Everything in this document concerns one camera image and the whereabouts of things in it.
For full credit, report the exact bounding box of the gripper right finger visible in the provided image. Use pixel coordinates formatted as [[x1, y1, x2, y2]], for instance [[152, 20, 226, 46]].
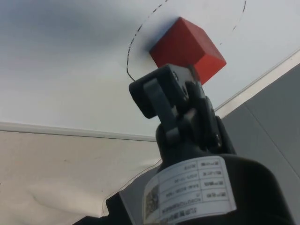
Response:
[[185, 64, 223, 151]]

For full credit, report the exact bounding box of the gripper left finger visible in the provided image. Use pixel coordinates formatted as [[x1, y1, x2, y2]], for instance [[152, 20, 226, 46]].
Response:
[[128, 64, 195, 147]]

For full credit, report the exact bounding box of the red cube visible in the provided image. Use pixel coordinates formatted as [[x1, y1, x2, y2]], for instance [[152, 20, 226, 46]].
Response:
[[149, 16, 227, 86]]

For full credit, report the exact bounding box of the flat whiteboard with grey frame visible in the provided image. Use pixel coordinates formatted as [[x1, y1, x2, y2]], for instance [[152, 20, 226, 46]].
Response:
[[0, 0, 300, 143]]

